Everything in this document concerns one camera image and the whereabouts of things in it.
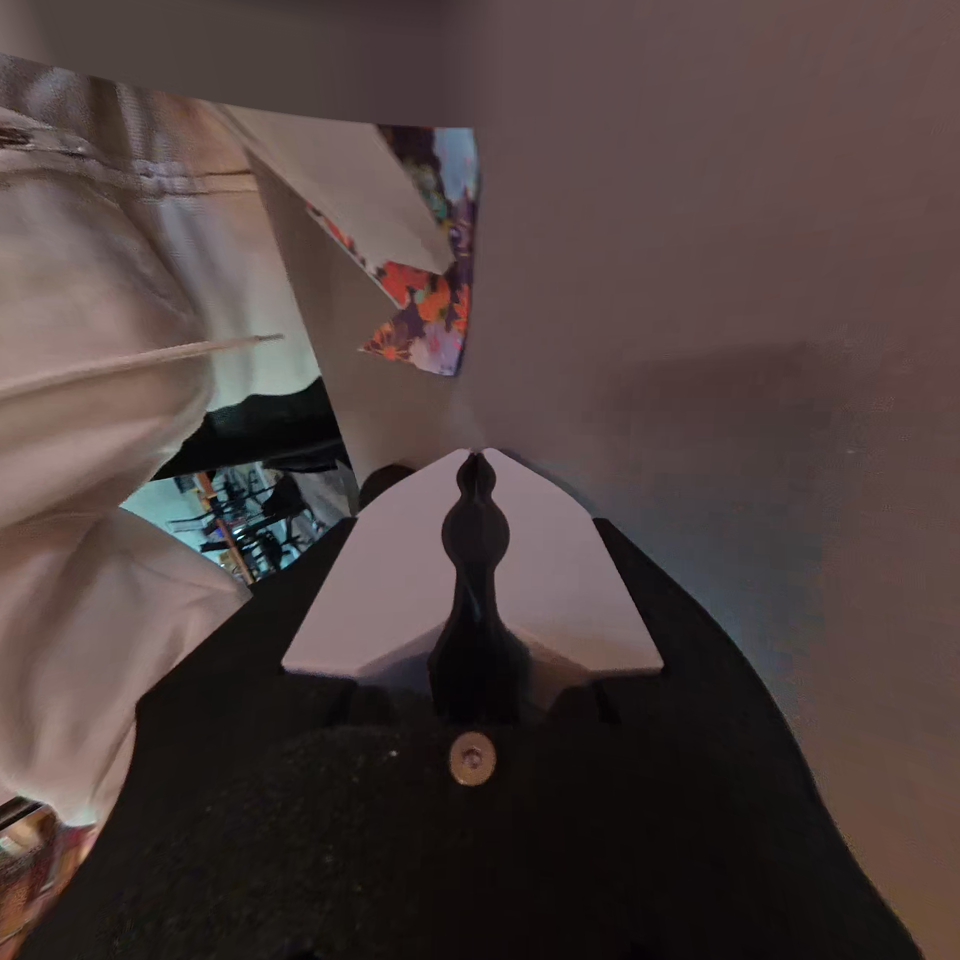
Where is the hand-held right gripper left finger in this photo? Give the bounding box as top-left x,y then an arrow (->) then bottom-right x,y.
281,447 -> 480,679

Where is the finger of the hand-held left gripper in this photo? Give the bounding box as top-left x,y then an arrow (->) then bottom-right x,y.
222,105 -> 456,312

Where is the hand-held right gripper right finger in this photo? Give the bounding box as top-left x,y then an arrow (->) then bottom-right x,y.
477,447 -> 666,681

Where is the dark flower origami paper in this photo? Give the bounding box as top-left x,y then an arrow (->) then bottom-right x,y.
306,126 -> 483,381

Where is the person's light jacket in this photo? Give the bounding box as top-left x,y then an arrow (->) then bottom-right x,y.
0,57 -> 328,829

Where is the jacket drawstring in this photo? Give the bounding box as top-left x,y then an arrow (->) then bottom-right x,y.
0,332 -> 288,405

